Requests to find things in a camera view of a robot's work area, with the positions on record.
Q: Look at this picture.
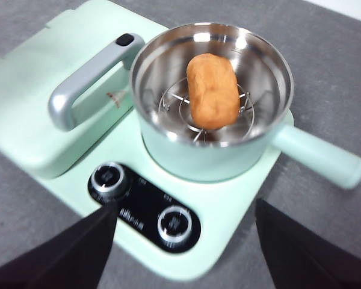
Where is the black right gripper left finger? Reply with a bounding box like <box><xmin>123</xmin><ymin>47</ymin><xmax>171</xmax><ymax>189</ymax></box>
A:
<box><xmin>0</xmin><ymin>200</ymin><xmax>119</xmax><ymax>289</ymax></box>

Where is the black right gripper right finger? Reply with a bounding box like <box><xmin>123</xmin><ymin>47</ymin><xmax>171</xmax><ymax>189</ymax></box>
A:
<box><xmin>255</xmin><ymin>198</ymin><xmax>361</xmax><ymax>289</ymax></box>

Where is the orange-brown potato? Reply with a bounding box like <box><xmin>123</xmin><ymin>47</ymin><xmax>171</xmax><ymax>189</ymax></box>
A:
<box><xmin>185</xmin><ymin>52</ymin><xmax>241</xmax><ymax>131</ymax></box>

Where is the silver control knob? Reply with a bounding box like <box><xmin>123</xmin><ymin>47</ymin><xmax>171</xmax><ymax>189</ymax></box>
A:
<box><xmin>156</xmin><ymin>206</ymin><xmax>195</xmax><ymax>246</ymax></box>
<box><xmin>90</xmin><ymin>162</ymin><xmax>130</xmax><ymax>202</ymax></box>

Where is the green breakfast machine base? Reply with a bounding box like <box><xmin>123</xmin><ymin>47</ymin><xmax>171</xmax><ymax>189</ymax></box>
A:
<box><xmin>0</xmin><ymin>111</ymin><xmax>294</xmax><ymax>282</ymax></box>

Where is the green hinged griddle cover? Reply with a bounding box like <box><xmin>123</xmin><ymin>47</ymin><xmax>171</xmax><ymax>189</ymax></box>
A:
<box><xmin>0</xmin><ymin>0</ymin><xmax>169</xmax><ymax>178</ymax></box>

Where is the green steamer pot with handle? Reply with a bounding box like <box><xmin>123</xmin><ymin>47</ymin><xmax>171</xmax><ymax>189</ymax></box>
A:
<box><xmin>129</xmin><ymin>22</ymin><xmax>361</xmax><ymax>190</ymax></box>

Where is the silver grey cover handle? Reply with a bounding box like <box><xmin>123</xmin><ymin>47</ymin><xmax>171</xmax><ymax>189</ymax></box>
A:
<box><xmin>48</xmin><ymin>33</ymin><xmax>146</xmax><ymax>132</ymax></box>

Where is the steel wire steamer rack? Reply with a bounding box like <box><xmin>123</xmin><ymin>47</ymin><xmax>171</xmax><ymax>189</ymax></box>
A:
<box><xmin>158</xmin><ymin>76</ymin><xmax>256</xmax><ymax>142</ymax></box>

